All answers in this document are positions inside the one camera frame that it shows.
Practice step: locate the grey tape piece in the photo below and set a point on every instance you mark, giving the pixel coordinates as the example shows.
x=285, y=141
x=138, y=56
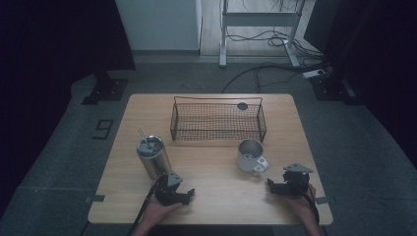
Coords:
x=95, y=198
x=322, y=200

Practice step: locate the metal straw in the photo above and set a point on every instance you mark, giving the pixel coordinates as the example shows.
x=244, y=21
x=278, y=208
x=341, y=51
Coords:
x=144, y=137

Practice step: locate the white power strip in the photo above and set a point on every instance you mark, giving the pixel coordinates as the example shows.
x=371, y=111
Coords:
x=314, y=73

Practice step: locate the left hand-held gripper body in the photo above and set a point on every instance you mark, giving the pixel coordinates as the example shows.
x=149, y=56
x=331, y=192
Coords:
x=167, y=188

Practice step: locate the black round table grommet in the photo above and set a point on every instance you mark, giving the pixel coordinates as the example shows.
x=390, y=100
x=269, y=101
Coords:
x=242, y=106

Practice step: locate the person's left hand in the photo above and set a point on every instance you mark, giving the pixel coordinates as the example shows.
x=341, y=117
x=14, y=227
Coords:
x=157, y=211

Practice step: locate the white desk frame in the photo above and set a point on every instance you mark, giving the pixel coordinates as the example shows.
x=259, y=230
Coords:
x=259, y=19

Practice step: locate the white cabinet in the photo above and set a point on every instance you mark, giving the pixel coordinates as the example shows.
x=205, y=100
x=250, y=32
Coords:
x=160, y=23

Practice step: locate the black stand base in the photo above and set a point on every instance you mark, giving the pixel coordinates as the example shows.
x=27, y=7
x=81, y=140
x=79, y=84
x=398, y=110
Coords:
x=106, y=90
x=332, y=88

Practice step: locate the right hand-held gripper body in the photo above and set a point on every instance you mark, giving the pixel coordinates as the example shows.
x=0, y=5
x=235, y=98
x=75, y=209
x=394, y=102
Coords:
x=295, y=182

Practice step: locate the dark curtain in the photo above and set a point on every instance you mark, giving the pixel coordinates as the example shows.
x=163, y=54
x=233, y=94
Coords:
x=49, y=49
x=377, y=55

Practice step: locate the person's right hand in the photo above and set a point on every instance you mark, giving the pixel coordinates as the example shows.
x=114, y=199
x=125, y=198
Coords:
x=300, y=205

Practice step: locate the steel tumbler with grey lid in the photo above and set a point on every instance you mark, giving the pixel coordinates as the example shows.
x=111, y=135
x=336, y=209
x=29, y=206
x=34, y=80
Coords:
x=155, y=162

